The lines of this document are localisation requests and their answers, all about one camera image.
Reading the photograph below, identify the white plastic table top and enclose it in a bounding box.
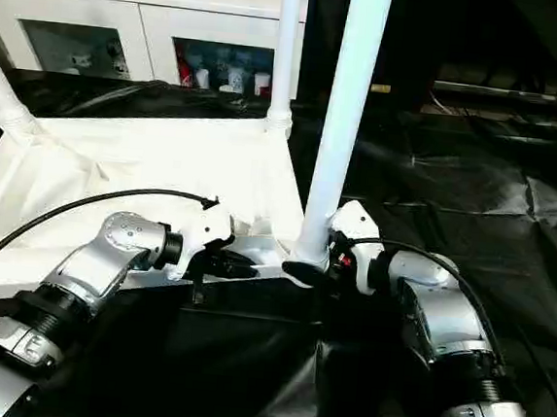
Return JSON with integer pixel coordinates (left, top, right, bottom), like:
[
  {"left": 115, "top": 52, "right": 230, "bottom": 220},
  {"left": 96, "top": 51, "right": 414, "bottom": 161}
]
[{"left": 0, "top": 94, "right": 341, "bottom": 332}]

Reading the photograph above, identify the white plastic table leg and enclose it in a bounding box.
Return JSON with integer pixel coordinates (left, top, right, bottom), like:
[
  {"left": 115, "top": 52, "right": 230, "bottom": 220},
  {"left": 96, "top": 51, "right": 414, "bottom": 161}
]
[
  {"left": 0, "top": 36, "right": 52, "bottom": 142},
  {"left": 264, "top": 0, "right": 308, "bottom": 139},
  {"left": 291, "top": 0, "right": 397, "bottom": 278}
]

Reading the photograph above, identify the black mat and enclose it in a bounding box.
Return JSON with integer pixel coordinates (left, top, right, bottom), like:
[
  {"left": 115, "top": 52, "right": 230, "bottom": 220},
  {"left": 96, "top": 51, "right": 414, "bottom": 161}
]
[{"left": 0, "top": 65, "right": 557, "bottom": 417}]

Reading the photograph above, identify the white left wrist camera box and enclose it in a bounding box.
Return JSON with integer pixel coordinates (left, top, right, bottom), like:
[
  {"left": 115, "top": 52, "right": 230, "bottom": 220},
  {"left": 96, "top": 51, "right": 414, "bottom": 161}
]
[{"left": 159, "top": 197, "right": 240, "bottom": 287}]

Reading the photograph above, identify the black metal rail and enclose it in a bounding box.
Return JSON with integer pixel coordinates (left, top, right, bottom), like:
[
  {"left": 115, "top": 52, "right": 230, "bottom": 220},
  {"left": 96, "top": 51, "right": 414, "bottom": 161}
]
[{"left": 433, "top": 80, "right": 557, "bottom": 109}]

